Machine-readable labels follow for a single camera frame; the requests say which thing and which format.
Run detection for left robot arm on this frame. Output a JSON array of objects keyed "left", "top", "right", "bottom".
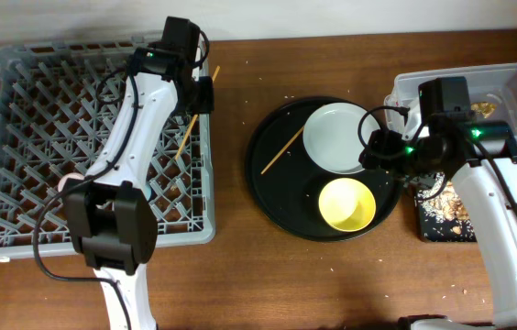
[{"left": 62, "top": 16, "right": 214, "bottom": 329}]

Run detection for round black serving tray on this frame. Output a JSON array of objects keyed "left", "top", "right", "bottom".
[{"left": 245, "top": 96, "right": 403, "bottom": 242}]

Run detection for wooden chopstick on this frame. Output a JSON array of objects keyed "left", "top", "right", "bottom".
[
  {"left": 174, "top": 65, "right": 221, "bottom": 161},
  {"left": 260, "top": 126, "right": 304, "bottom": 175}
]

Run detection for grey plastic dishwasher rack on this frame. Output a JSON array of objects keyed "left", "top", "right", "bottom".
[{"left": 0, "top": 34, "right": 216, "bottom": 262}]

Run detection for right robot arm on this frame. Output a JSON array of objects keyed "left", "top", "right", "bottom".
[{"left": 358, "top": 76, "right": 517, "bottom": 329}]

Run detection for yellow bowl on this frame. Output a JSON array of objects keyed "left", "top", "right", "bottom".
[{"left": 318, "top": 178, "right": 377, "bottom": 233}]

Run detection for grey round plate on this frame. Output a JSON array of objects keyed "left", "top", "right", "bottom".
[{"left": 302, "top": 103, "right": 367, "bottom": 174}]

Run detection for clear plastic waste bin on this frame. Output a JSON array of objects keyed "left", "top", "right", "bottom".
[{"left": 384, "top": 63, "right": 517, "bottom": 140}]

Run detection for food scraps with rice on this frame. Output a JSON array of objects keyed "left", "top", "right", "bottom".
[{"left": 415, "top": 173, "right": 476, "bottom": 242}]

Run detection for pink cup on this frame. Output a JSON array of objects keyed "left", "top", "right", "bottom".
[{"left": 57, "top": 172, "right": 85, "bottom": 193}]

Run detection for gold snack wrapper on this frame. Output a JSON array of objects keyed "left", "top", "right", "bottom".
[{"left": 470, "top": 102, "right": 497, "bottom": 118}]

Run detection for light blue cup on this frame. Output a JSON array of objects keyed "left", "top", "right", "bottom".
[{"left": 143, "top": 183, "right": 152, "bottom": 202}]

